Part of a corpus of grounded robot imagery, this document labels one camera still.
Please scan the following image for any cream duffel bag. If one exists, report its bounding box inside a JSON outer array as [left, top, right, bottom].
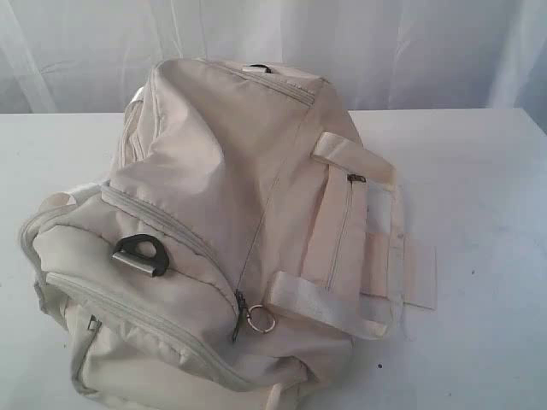
[[20, 59, 437, 409]]

